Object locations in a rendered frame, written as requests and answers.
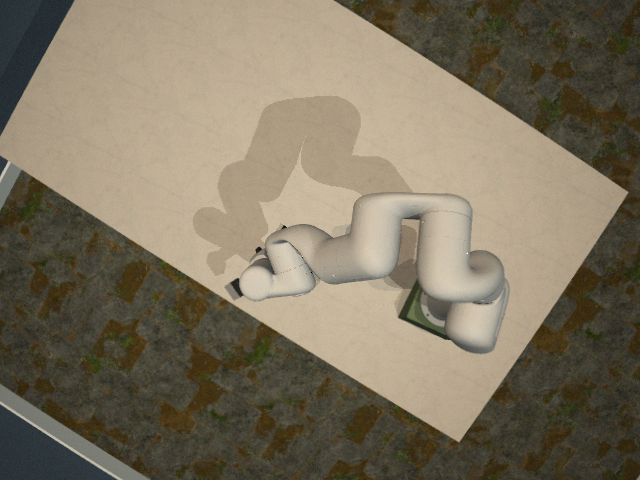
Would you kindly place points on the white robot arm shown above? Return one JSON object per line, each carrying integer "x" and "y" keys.
{"x": 370, "y": 251}

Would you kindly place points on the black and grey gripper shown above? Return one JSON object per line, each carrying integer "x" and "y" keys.
{"x": 261, "y": 253}

